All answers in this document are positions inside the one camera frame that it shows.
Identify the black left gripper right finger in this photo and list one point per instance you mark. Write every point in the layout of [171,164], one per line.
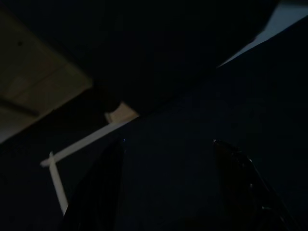
[245,192]

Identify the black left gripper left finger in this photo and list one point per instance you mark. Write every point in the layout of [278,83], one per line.
[101,192]

